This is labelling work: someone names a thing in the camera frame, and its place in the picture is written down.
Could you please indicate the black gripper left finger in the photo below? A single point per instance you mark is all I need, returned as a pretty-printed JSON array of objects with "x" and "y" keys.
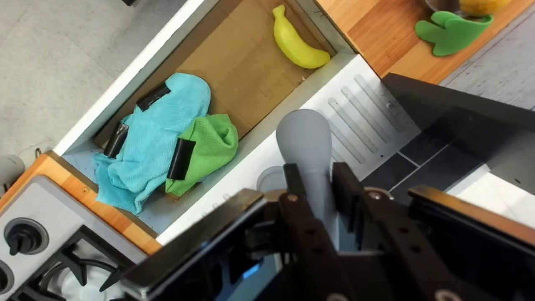
[{"x": 315, "y": 272}]

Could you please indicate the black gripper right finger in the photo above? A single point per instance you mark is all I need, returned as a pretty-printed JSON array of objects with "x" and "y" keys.
[{"x": 393, "y": 259}]

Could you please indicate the green cloth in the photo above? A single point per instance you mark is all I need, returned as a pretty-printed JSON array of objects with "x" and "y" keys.
[{"x": 208, "y": 144}]

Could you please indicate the grey wood backsplash panel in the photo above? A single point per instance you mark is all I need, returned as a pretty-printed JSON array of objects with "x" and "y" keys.
[{"x": 485, "y": 108}]

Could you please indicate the white toy sink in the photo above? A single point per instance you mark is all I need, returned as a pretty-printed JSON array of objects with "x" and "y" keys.
[{"x": 229, "y": 43}]

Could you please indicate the blue cloth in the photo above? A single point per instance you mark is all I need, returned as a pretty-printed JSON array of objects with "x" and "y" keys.
[{"x": 144, "y": 157}]

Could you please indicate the yellow toy banana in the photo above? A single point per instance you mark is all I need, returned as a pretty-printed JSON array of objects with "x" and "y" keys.
[{"x": 293, "y": 45}]

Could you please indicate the wooden counter top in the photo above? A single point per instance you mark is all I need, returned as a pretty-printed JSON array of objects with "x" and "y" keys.
[{"x": 381, "y": 30}]

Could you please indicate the yellow toy corn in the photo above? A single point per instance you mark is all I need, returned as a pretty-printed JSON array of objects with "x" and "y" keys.
[{"x": 482, "y": 6}]

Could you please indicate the toy stove top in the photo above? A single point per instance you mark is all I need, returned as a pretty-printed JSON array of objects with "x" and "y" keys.
[{"x": 55, "y": 249}]

